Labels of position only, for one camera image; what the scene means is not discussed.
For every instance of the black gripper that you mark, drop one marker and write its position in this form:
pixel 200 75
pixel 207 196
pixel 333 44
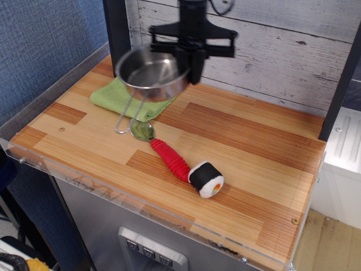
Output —
pixel 169 38

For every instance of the steel pan with wire handle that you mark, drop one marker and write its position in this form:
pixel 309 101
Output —
pixel 149 77

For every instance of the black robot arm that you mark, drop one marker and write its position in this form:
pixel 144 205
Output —
pixel 194 13

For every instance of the green folded cloth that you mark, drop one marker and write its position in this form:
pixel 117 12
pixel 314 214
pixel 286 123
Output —
pixel 114 97

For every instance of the plush sushi roll toy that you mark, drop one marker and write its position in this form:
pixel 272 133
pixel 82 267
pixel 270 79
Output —
pixel 206 179

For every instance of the clear acrylic table guard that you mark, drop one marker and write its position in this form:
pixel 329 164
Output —
pixel 253 222

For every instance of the steel cabinet with button panel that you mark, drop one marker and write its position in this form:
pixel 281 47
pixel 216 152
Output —
pixel 120 236

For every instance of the white appliance at right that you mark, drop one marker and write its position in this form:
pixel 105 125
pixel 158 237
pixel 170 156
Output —
pixel 337 189

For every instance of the yellow object at corner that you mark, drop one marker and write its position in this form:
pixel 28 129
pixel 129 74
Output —
pixel 35 265

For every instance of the spoon with red handle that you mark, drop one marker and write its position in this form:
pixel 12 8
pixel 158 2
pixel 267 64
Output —
pixel 144 131

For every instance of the left black vertical post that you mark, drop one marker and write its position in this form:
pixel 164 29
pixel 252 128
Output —
pixel 117 29

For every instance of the black vertical post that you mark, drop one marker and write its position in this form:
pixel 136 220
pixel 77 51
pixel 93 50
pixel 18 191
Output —
pixel 341 90
pixel 117 29

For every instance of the right black vertical post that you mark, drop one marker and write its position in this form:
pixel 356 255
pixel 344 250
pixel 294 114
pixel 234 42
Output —
pixel 341 90

